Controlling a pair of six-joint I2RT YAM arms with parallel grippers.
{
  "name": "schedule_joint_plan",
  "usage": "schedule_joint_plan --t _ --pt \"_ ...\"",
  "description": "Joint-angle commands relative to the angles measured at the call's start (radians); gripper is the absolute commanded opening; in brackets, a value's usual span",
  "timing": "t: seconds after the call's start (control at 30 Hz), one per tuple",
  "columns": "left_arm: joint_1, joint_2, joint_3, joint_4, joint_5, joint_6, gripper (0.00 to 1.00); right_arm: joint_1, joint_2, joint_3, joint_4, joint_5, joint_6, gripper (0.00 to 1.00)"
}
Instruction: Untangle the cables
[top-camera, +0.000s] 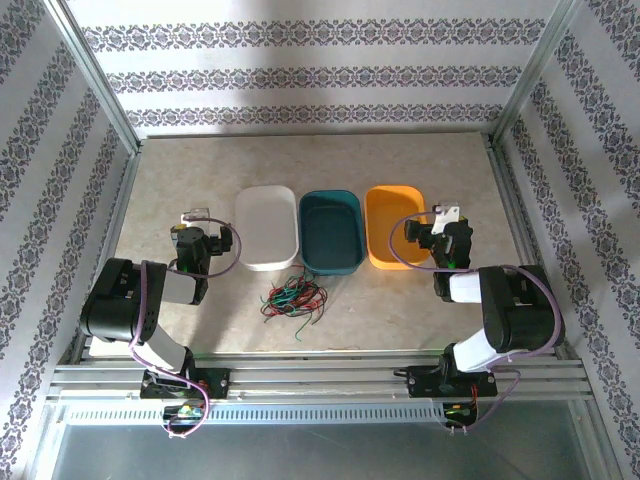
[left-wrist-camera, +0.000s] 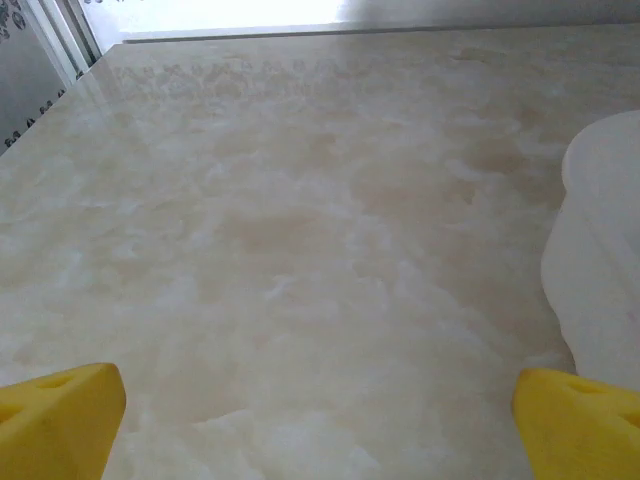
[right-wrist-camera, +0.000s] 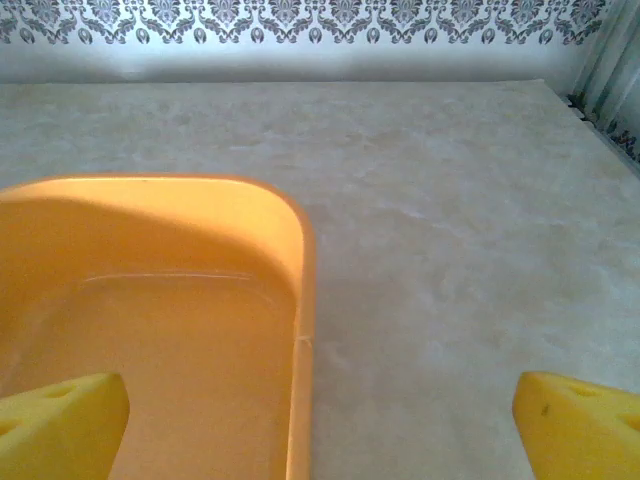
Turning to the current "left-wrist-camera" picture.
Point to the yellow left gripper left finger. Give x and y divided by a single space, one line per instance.
55 430

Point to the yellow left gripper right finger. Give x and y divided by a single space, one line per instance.
585 435

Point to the white plastic container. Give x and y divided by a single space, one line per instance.
600 225

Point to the aluminium frame post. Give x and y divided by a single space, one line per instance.
70 35

